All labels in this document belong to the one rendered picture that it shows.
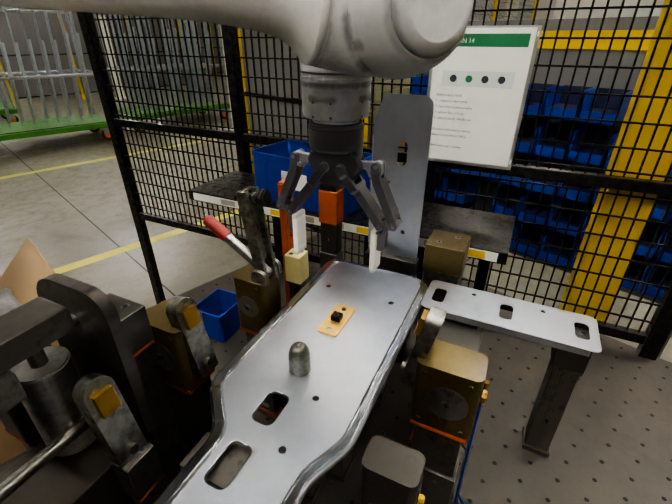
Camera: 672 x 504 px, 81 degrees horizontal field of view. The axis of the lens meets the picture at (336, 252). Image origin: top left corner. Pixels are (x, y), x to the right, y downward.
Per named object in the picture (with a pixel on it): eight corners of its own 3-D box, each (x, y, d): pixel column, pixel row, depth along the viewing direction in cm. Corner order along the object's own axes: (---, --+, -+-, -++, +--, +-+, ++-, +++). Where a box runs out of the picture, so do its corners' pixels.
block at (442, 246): (441, 381, 95) (465, 251, 77) (409, 370, 98) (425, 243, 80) (448, 360, 101) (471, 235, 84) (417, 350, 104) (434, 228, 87)
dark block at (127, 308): (178, 513, 69) (111, 326, 48) (149, 495, 71) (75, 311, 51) (198, 487, 72) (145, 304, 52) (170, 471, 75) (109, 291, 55)
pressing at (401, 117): (416, 260, 86) (434, 96, 70) (367, 250, 90) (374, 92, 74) (416, 259, 87) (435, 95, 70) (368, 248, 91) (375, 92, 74)
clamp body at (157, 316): (214, 492, 72) (173, 336, 54) (170, 467, 76) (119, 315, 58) (236, 461, 77) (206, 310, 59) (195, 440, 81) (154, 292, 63)
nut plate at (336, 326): (336, 337, 64) (336, 332, 64) (315, 331, 66) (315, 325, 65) (356, 309, 71) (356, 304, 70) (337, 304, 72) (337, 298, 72)
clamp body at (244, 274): (276, 422, 85) (261, 287, 68) (239, 406, 89) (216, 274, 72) (292, 400, 90) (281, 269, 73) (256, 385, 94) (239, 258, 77)
